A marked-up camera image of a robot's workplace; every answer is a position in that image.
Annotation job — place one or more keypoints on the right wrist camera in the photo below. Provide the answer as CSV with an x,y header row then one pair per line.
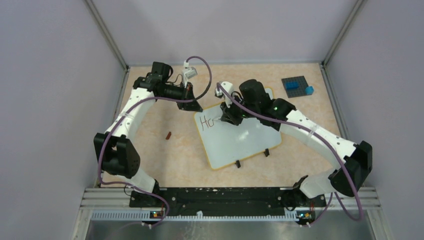
x,y
223,89

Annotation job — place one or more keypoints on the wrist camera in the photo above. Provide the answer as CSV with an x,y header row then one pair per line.
x,y
223,89
188,72

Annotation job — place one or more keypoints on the white cable duct rail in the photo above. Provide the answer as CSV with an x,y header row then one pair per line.
x,y
147,216

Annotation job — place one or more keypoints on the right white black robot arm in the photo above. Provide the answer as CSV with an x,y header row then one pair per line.
x,y
351,162

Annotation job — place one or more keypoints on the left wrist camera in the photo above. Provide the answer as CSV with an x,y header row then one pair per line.
x,y
188,72

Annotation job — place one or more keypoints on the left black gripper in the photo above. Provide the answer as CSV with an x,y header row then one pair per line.
x,y
192,106

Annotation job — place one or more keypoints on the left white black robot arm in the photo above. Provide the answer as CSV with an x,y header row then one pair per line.
x,y
115,151

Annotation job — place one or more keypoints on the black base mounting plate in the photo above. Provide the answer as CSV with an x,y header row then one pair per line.
x,y
226,201

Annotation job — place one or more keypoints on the red marker cap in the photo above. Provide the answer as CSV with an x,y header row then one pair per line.
x,y
168,135

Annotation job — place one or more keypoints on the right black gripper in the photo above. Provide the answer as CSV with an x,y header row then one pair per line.
x,y
228,114

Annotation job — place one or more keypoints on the yellow framed whiteboard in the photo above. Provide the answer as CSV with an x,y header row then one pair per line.
x,y
225,144

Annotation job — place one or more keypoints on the blue lego brick on plate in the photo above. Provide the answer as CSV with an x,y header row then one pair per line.
x,y
292,85

